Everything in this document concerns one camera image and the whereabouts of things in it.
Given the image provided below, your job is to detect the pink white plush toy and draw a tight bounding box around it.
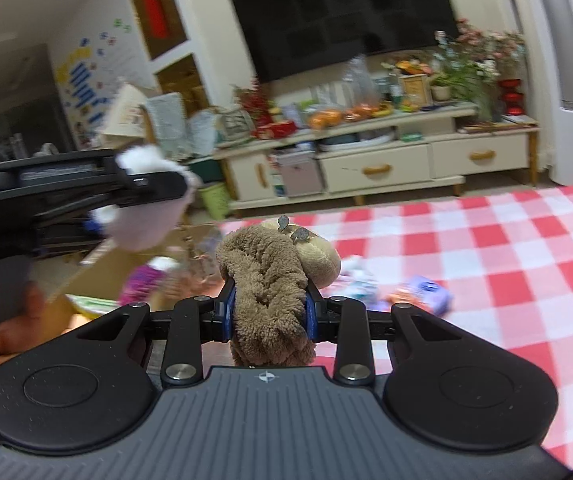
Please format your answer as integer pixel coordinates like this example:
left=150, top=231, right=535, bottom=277
left=90, top=144, right=202, bottom=252

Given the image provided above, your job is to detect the floral fabric bundle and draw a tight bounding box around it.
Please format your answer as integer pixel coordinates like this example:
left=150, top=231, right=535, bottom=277
left=324, top=255, right=379, bottom=309

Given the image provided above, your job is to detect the brown plush toy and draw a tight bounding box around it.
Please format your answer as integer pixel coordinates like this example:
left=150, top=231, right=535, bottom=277
left=216, top=216, right=341, bottom=367

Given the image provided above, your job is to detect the blue white tissue pack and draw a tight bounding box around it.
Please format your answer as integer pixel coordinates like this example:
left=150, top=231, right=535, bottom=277
left=387, top=275, right=453, bottom=316

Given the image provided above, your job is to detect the person's left hand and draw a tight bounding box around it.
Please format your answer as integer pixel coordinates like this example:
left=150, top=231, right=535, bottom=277
left=0, top=283, right=46, bottom=364

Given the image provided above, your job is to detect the cardboard box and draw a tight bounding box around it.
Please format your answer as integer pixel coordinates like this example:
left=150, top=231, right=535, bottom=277
left=32, top=224, right=214, bottom=344

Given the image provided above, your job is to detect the green waste bin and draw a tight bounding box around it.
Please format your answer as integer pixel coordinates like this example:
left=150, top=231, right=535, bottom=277
left=200, top=182, right=230, bottom=221

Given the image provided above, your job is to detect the grey storage box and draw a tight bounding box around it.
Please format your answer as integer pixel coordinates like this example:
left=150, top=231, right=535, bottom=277
left=277, top=151, right=324, bottom=197

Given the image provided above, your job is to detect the cream TV cabinet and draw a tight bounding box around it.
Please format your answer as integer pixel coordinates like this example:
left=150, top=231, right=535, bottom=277
left=214, top=103, right=539, bottom=211

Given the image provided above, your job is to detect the bag of oranges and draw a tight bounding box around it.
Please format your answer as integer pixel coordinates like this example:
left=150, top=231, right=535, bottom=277
left=308, top=110, right=344, bottom=130

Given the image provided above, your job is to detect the red white checkered tablecloth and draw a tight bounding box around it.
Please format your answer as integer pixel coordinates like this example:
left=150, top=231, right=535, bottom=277
left=294, top=186, right=573, bottom=466

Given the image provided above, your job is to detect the black flat television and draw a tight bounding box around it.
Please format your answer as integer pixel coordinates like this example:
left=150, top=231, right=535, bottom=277
left=231, top=0, right=457, bottom=82

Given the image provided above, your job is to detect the red vase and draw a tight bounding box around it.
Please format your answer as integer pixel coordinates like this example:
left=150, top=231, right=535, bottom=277
left=498, top=78, right=524, bottom=116

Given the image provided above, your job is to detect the flower bouquet in vase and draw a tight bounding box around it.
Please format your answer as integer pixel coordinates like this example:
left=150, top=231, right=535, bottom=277
left=429, top=18, right=526, bottom=122

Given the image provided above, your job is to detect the wooden picture frame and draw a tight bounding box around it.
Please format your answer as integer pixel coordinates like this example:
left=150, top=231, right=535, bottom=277
left=401, top=74, right=433, bottom=108

